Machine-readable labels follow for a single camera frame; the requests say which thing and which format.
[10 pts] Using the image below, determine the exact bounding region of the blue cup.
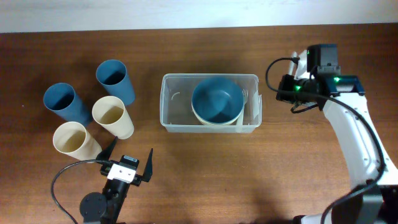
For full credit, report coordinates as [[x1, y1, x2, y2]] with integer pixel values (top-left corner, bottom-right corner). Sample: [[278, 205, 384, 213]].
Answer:
[[96, 59, 136, 106], [43, 83, 93, 126]]

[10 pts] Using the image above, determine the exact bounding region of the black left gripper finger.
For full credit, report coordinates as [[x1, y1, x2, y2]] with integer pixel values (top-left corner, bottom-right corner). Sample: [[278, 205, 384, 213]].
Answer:
[[96, 137, 118, 164], [142, 149, 154, 182]]

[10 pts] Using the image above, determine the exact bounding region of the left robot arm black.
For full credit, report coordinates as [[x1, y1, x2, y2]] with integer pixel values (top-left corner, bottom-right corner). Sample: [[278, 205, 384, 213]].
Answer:
[[80, 138, 153, 223]]

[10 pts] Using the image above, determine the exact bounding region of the clear plastic container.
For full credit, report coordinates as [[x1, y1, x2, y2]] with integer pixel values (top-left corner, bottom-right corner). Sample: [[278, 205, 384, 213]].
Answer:
[[160, 73, 262, 133]]

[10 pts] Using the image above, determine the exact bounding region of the right camera black cable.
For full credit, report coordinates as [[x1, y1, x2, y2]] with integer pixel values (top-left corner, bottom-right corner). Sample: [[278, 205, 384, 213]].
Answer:
[[265, 57, 387, 224]]

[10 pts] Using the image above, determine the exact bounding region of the white plastic spoon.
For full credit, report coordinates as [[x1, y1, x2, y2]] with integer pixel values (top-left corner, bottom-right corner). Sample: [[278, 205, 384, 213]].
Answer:
[[288, 52, 298, 75]]

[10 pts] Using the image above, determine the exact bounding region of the cream cup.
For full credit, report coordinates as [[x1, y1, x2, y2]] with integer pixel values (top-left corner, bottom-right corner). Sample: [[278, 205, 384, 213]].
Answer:
[[92, 96, 134, 139], [52, 121, 103, 161]]

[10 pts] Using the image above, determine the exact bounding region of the blue bowl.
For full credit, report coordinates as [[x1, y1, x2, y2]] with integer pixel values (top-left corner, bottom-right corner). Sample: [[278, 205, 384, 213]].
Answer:
[[191, 77, 244, 123]]

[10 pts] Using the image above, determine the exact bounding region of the left camera black cable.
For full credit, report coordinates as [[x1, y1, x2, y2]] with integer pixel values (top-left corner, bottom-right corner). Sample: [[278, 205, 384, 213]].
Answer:
[[50, 159, 113, 224]]

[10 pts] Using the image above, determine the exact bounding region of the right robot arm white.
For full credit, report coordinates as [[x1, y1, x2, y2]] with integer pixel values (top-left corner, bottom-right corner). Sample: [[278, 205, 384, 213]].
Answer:
[[276, 44, 397, 223]]

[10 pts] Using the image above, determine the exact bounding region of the white plastic fork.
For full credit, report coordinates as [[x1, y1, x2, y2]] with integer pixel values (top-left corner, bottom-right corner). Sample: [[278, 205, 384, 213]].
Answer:
[[236, 89, 249, 133]]

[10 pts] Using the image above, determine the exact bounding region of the camera black cable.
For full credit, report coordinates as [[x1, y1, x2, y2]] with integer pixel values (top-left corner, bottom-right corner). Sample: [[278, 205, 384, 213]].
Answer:
[[265, 57, 387, 224], [50, 159, 113, 224]]

